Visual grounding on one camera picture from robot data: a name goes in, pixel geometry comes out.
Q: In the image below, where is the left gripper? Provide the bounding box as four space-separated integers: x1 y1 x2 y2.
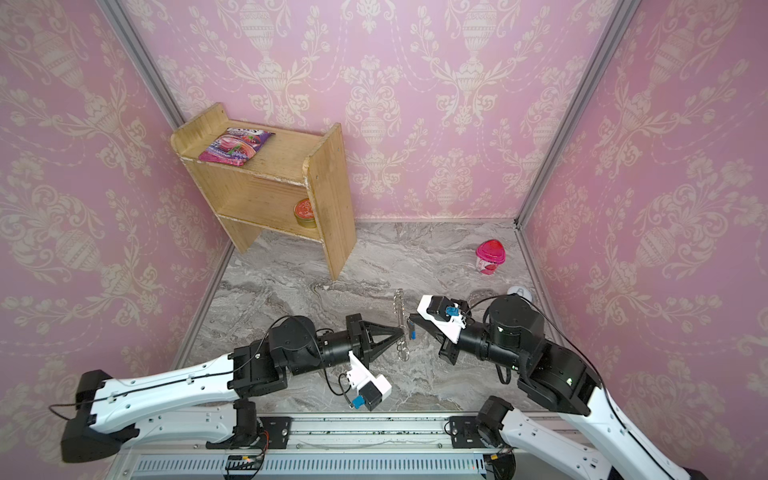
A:
289 312 405 377

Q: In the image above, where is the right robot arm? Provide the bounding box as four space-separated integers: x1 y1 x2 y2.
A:
409 293 705 479

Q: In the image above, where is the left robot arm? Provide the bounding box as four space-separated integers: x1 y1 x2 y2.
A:
60 314 403 464

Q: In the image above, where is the pink lid cup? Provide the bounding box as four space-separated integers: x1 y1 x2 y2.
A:
475 239 506 275

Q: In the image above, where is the white round container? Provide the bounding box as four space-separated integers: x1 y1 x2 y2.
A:
507 286 533 302

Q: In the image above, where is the red lid tin can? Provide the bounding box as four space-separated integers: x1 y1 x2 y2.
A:
293 198 317 229

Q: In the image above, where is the wooden shelf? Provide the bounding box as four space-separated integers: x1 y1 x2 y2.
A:
170 103 357 279

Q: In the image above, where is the purple snack packet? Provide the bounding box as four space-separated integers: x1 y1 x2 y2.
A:
197 127 274 167

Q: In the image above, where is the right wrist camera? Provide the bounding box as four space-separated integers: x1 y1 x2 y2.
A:
417 295 466 344

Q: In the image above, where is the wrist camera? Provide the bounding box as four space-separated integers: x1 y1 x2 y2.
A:
417 295 466 344
346 351 392 411

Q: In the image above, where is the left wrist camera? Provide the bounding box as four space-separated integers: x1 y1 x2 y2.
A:
346 351 392 411

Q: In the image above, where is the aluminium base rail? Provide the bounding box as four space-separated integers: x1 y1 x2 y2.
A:
123 407 598 452

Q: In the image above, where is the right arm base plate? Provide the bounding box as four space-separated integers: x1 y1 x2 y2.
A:
447 415 501 449

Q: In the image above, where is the perforated cable tray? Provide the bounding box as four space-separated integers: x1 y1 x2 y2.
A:
123 453 487 479

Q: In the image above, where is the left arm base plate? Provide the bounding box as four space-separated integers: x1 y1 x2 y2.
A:
205 417 292 450

